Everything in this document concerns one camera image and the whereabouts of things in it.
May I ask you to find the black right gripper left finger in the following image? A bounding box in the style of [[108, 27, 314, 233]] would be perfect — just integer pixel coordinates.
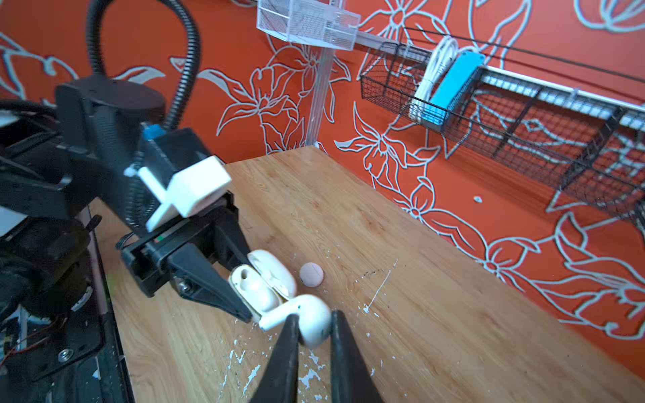
[[250, 314, 300, 403]]

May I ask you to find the aluminium frame rail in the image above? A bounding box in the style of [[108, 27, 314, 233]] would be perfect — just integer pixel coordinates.
[[304, 0, 349, 148]]

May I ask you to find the black wire wall basket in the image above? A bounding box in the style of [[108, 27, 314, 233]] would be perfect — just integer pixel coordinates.
[[357, 34, 644, 226]]

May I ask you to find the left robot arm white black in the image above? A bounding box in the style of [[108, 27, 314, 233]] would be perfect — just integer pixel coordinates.
[[1, 1, 252, 322]]

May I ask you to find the white wire mesh basket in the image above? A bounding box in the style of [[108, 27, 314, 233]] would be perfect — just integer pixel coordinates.
[[256, 0, 361, 50]]

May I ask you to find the white earbud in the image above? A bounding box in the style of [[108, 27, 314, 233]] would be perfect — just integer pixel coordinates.
[[236, 265, 281, 317], [259, 295, 332, 349]]

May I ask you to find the white earbud charging case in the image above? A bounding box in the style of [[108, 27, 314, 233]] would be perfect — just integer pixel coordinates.
[[228, 250, 297, 322]]

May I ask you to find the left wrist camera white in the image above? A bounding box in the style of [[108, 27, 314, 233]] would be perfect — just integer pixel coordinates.
[[124, 156, 232, 233]]

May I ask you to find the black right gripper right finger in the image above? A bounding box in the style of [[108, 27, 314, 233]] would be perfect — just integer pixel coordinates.
[[331, 310, 383, 403]]

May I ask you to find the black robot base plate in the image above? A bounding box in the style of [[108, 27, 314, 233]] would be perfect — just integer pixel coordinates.
[[0, 206, 134, 403]]

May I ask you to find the light blue box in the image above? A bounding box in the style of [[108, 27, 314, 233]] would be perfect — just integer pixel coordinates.
[[420, 51, 485, 127]]

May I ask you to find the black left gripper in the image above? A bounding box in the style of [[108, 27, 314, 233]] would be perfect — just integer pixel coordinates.
[[121, 191, 252, 323]]

